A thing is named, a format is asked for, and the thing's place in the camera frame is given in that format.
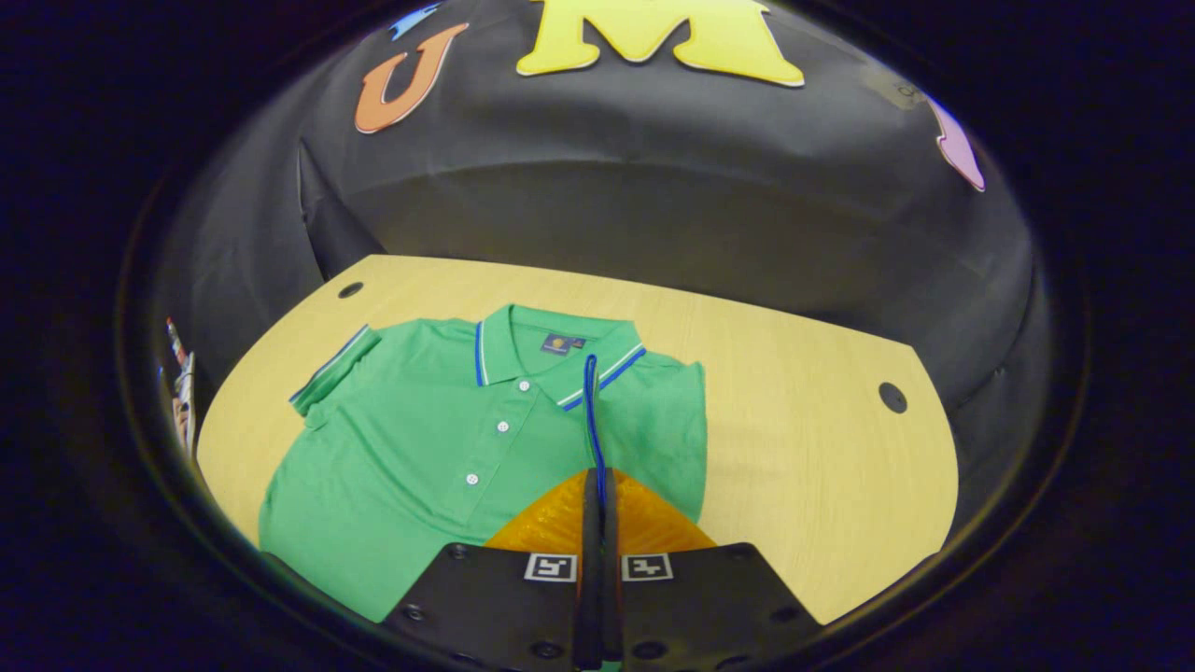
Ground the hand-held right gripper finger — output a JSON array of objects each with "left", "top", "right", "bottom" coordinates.
[
  {"left": 385, "top": 467, "right": 603, "bottom": 672},
  {"left": 602, "top": 467, "right": 824, "bottom": 672}
]

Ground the green T-shirt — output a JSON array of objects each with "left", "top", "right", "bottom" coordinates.
[{"left": 259, "top": 303, "right": 709, "bottom": 624}]

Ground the black backdrop cloth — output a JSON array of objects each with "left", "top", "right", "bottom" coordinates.
[{"left": 149, "top": 0, "right": 1047, "bottom": 542}]

